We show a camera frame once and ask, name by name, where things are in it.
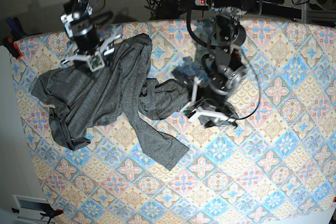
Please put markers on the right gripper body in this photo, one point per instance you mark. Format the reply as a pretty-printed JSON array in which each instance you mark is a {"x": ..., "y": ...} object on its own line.
[{"x": 90, "y": 48}]

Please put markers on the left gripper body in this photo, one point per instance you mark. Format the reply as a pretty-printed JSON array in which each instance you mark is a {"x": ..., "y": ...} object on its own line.
[{"x": 205, "y": 104}]

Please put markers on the grey t-shirt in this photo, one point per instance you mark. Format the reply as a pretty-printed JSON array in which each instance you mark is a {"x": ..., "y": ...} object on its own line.
[{"x": 80, "y": 99}]

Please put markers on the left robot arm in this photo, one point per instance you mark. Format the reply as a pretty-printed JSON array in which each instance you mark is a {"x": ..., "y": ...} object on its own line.
[{"x": 224, "y": 63}]

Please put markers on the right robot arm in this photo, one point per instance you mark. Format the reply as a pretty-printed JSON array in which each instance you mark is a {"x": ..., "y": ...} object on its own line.
[{"x": 80, "y": 12}]

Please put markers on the patterned tablecloth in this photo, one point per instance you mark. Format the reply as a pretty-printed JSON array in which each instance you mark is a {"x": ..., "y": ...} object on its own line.
[{"x": 278, "y": 163}]

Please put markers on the red black clamp upper left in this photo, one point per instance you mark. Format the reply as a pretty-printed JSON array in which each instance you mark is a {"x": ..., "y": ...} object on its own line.
[{"x": 12, "y": 47}]

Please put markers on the black clamp lower left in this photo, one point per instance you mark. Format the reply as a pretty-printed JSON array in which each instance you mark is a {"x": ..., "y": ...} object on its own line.
[{"x": 50, "y": 213}]

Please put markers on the white floor vent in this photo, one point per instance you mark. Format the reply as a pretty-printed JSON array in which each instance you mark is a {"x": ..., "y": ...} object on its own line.
[{"x": 30, "y": 208}]

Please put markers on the blue handled clamp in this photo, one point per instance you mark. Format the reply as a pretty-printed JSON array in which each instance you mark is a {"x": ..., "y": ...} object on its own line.
[{"x": 17, "y": 30}]

